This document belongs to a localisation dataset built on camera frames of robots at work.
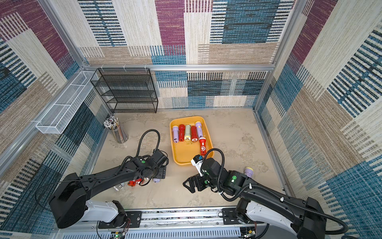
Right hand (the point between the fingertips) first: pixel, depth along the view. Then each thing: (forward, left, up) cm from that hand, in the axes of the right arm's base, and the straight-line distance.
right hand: (193, 183), depth 74 cm
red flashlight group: (+35, -1, -8) cm, 36 cm away
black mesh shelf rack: (+64, +48, +8) cm, 80 cm away
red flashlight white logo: (+25, -6, -8) cm, 27 cm away
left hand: (+9, +18, -7) cm, 22 cm away
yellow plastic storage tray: (+24, +6, -11) cm, 26 cm away
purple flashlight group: (+39, -4, -7) cm, 40 cm away
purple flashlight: (+35, +12, -7) cm, 38 cm away
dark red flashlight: (+36, +8, -7) cm, 38 cm away
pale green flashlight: (+33, +4, -9) cm, 35 cm away
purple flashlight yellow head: (+5, +20, -9) cm, 23 cm away
